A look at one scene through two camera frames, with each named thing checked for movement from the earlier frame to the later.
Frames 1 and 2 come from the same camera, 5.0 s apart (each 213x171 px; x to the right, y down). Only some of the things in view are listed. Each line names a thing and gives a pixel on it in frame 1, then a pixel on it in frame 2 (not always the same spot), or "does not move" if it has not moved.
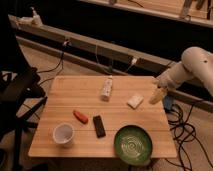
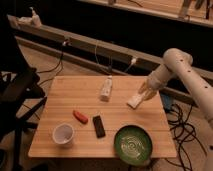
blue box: (168, 103) does not move
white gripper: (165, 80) -> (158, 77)
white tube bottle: (107, 89) does not move
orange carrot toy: (82, 117) does not move
